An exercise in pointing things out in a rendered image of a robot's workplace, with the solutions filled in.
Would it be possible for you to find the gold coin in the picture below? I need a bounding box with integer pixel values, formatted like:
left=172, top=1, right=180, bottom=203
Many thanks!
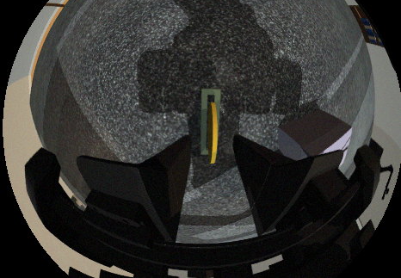
left=207, top=102, right=217, bottom=163

